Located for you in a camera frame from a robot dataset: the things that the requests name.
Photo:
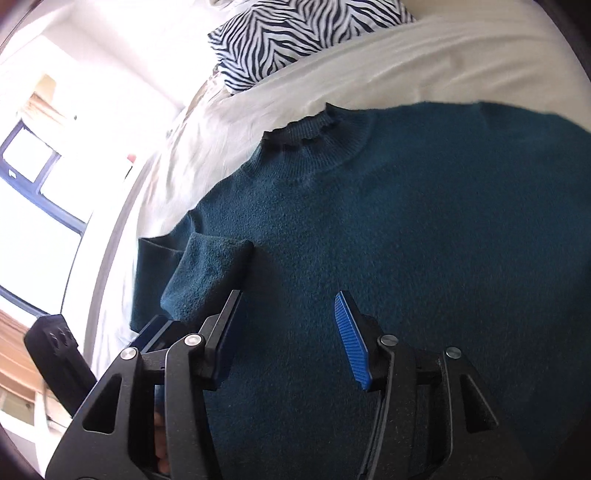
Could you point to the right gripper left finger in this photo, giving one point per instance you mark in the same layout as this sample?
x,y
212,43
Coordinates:
x,y
111,434

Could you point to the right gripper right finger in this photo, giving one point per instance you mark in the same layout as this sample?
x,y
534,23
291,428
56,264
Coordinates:
x,y
435,418

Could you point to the dark teal knit sweater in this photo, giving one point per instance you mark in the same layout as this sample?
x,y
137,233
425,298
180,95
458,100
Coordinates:
x,y
451,224

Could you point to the dark framed window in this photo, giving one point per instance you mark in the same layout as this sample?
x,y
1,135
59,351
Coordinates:
x,y
39,239

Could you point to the beige bed sheet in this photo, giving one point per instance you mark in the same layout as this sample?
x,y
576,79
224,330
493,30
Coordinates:
x,y
508,52

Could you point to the zebra print pillow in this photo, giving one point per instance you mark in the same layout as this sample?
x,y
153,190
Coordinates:
x,y
270,35

